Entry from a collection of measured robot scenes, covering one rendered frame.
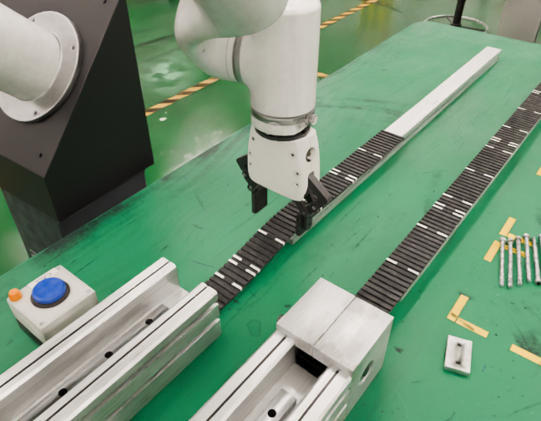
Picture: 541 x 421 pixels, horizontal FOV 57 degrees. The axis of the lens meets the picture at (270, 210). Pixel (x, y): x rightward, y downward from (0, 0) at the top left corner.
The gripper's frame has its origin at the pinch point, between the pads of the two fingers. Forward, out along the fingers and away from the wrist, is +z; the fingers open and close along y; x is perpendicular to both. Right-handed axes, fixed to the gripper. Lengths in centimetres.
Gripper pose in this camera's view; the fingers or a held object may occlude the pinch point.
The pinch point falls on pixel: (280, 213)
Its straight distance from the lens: 76.6
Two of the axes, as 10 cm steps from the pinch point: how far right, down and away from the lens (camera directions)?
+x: -6.2, 4.9, -6.1
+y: -7.8, -3.9, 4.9
